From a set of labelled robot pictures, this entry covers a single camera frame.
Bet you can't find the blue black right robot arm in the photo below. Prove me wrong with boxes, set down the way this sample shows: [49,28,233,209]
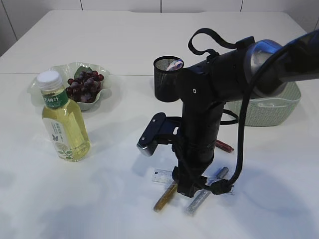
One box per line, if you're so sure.
[173,28,319,197]

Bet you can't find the black mesh pen holder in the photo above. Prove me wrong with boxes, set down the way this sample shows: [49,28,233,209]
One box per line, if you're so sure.
[154,56,182,103]

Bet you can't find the green tea bottle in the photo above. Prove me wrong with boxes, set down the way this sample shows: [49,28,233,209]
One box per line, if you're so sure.
[36,70,90,162]

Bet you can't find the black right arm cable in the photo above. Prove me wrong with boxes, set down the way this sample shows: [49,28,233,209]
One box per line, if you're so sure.
[186,27,319,196]

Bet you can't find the silver glitter pen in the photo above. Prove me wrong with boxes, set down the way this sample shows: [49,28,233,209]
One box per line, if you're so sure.
[185,167,229,216]

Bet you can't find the pink scissors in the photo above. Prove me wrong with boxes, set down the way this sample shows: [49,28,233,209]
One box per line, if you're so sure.
[166,59,184,71]

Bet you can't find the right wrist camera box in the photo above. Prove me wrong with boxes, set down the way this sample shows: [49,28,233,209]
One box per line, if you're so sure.
[137,112,182,156]

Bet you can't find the green plastic basket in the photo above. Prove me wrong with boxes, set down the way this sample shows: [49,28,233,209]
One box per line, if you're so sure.
[224,81,302,127]

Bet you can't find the red glitter pen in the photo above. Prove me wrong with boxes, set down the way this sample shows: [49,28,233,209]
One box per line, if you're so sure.
[215,140,234,153]

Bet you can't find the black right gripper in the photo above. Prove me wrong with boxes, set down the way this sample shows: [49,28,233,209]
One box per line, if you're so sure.
[174,51,248,198]

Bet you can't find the gold glitter pen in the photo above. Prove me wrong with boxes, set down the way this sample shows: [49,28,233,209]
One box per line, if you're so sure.
[153,181,177,213]

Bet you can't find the clear plastic ruler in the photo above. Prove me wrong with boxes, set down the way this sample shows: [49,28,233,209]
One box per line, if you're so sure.
[152,167,229,185]

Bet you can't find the pale green wavy plate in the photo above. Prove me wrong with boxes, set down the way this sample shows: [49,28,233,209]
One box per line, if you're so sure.
[26,61,113,112]

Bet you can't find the purple grape bunch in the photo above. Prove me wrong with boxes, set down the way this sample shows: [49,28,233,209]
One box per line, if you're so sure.
[66,66,105,103]

